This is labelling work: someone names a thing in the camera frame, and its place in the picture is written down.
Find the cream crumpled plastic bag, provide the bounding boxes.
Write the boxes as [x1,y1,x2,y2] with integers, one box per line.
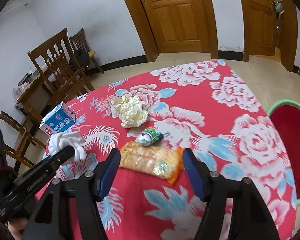
[111,95,148,128]

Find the red floral tablecloth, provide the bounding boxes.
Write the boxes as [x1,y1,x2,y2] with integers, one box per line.
[57,61,296,239]

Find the red basin green rim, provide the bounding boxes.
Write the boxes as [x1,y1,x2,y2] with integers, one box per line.
[267,99,300,205]

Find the white cloth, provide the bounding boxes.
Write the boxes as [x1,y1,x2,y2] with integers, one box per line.
[47,131,87,162]

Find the open wooden door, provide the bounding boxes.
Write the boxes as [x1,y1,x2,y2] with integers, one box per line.
[241,0,298,72]

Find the wooden side table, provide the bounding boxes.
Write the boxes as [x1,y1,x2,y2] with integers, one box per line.
[15,74,52,124]

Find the left hand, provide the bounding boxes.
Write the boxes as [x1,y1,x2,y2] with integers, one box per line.
[7,218,28,240]

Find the near wooden chair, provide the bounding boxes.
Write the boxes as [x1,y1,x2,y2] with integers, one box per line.
[0,111,46,168]

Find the blue milk carton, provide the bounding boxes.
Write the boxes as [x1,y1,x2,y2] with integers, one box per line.
[39,101,76,135]

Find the orange snack bag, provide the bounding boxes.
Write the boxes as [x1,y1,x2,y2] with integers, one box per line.
[120,141,183,185]

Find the closed wooden door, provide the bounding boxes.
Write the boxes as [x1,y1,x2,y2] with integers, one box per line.
[125,0,218,62]

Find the small green white wrapper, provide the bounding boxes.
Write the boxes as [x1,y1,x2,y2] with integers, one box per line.
[135,128,164,147]

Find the wooden chair yellow seat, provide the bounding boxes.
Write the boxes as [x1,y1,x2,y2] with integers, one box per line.
[69,28,104,76]

